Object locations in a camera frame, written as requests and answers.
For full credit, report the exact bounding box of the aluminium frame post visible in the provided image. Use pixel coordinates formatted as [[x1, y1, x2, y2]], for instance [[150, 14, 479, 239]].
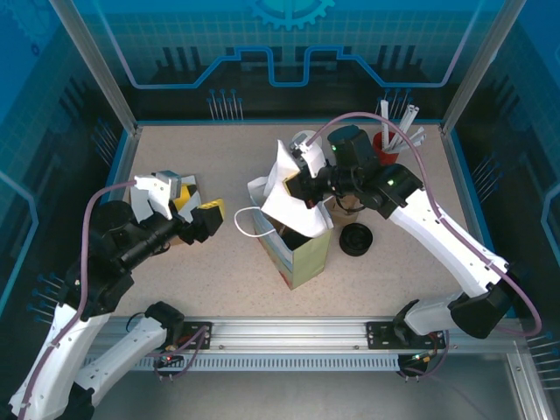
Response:
[[439, 0, 529, 137], [47, 0, 142, 135]]

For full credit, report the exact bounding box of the small LED controller board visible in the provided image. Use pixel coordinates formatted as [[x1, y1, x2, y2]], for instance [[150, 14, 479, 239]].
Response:
[[400, 349, 438, 367], [153, 351, 185, 368]]

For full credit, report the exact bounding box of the red straw holder cup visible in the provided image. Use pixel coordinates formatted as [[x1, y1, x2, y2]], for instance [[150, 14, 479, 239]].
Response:
[[372, 130, 412, 166]]

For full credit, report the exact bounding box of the stack of black lids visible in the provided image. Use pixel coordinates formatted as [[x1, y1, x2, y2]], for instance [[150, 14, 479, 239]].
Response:
[[339, 222, 375, 257]]

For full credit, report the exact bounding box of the aluminium mounting rail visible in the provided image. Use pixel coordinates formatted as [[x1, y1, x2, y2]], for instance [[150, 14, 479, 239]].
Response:
[[56, 315, 526, 354]]

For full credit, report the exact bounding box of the white paper napkin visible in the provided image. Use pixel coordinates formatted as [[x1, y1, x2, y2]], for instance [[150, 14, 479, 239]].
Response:
[[247, 138, 334, 241]]

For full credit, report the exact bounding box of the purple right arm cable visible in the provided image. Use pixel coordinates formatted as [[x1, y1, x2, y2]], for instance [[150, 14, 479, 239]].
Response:
[[304, 112, 543, 338]]

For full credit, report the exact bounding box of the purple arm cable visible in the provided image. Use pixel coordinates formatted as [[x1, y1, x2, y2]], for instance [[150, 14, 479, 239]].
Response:
[[304, 112, 543, 338], [19, 181, 139, 415]]

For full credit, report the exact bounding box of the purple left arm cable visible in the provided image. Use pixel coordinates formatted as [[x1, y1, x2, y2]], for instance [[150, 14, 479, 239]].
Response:
[[19, 181, 139, 415]]

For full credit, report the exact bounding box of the stack of paper cups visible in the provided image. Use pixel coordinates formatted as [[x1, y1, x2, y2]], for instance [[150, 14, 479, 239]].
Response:
[[291, 129, 325, 150]]

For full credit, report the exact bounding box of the grey metal base plate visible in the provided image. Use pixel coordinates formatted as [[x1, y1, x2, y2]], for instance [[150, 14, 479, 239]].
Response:
[[56, 371, 526, 420]]

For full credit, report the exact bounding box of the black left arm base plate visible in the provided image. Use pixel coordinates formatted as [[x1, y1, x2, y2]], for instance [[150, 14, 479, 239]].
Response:
[[174, 321, 214, 351]]

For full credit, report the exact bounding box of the slotted grey cable duct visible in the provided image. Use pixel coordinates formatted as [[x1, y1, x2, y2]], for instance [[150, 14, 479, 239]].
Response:
[[82, 353, 410, 373]]

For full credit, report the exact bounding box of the stack of cardboard cup carriers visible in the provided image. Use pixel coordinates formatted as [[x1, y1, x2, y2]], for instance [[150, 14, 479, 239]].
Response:
[[325, 196, 361, 225]]

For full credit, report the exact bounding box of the white wrapped straw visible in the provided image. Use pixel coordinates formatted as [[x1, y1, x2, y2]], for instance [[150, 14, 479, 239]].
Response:
[[395, 133, 429, 152], [379, 99, 391, 152], [393, 104, 421, 148], [391, 126, 425, 152]]

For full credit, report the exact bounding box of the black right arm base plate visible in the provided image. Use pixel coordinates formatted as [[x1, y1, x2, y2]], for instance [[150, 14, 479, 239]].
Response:
[[366, 321, 402, 351]]

